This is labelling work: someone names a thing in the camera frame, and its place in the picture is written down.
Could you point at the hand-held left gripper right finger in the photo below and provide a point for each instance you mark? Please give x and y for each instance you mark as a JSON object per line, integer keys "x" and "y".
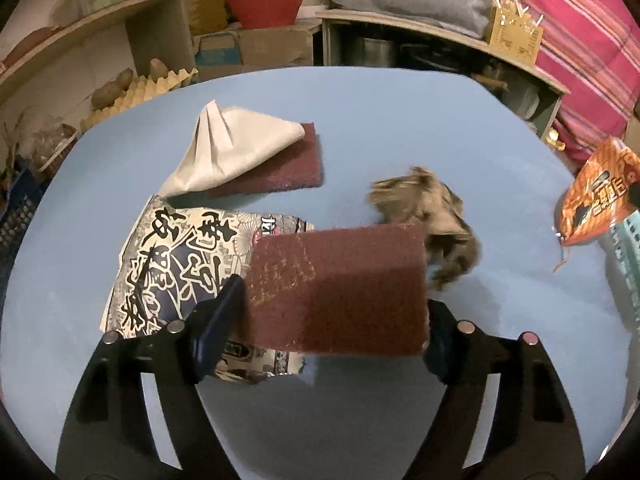
{"x": 440, "y": 355}

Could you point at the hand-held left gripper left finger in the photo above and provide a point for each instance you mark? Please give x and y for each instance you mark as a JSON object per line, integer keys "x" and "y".
{"x": 215, "y": 335}

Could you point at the maroon scouring pad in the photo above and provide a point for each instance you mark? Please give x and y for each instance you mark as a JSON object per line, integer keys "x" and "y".
{"x": 340, "y": 290}
{"x": 285, "y": 170}

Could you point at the light blue plastic basket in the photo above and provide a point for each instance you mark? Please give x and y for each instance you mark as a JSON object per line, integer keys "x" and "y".
{"x": 627, "y": 260}

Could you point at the orange snack bag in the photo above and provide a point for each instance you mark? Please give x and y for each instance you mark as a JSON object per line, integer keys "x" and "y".
{"x": 600, "y": 195}

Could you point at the black and white snack bag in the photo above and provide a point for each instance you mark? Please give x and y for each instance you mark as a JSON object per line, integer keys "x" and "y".
{"x": 165, "y": 260}

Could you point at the brown crumpled rag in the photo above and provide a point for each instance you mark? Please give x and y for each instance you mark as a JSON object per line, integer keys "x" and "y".
{"x": 430, "y": 205}

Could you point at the white folded cloth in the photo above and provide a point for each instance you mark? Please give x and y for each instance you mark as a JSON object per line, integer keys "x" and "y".
{"x": 225, "y": 150}

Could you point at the dark blue plastic crate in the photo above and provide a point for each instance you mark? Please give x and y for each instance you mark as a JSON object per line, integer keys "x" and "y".
{"x": 17, "y": 220}

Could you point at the yellow egg tray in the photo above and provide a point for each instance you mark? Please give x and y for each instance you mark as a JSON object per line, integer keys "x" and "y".
{"x": 145, "y": 92}

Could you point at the large potato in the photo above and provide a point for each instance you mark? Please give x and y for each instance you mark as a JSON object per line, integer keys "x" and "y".
{"x": 112, "y": 89}

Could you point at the white bowl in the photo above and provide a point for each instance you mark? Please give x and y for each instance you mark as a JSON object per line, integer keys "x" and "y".
{"x": 522, "y": 97}

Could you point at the small potato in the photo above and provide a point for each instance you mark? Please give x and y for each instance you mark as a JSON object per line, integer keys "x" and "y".
{"x": 159, "y": 68}

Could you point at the cardboard box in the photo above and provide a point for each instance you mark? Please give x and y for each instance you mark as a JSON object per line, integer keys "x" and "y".
{"x": 270, "y": 45}

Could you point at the black pan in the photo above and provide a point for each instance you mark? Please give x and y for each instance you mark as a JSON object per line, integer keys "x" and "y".
{"x": 430, "y": 57}

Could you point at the small steel pot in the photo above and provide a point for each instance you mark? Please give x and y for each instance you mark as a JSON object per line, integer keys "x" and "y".
{"x": 375, "y": 52}

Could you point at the low wooden cabinet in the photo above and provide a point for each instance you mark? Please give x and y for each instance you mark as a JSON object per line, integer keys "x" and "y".
{"x": 430, "y": 27}

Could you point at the yellow stick holder box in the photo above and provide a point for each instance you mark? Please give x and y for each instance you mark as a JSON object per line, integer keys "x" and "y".
{"x": 515, "y": 35}

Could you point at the red scalloped basket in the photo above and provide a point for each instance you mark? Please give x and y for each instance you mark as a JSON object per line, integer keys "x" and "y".
{"x": 265, "y": 7}

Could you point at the wooden shelf unit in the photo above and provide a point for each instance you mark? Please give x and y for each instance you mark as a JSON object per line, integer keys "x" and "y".
{"x": 100, "y": 20}

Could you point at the sweet potatoes in red net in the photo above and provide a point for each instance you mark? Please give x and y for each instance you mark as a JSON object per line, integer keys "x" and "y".
{"x": 30, "y": 45}

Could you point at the pink striped cloth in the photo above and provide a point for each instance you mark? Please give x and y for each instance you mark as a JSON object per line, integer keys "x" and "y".
{"x": 585, "y": 20}

